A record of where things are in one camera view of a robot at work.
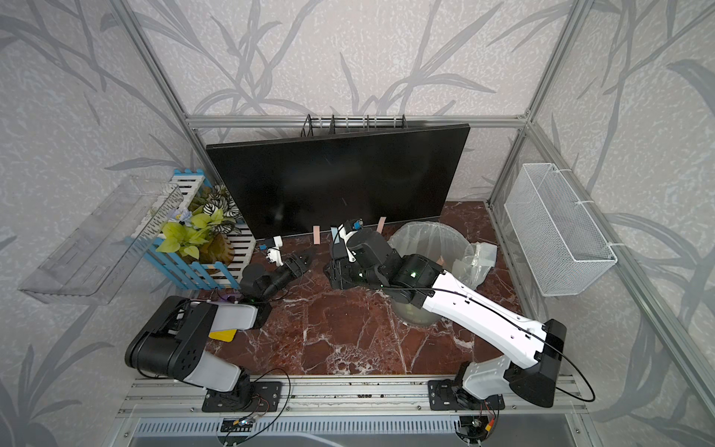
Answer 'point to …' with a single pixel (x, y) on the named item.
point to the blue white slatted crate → (183, 187)
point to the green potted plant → (203, 228)
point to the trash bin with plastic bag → (465, 262)
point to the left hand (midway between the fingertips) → (314, 253)
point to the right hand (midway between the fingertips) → (331, 266)
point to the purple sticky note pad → (224, 296)
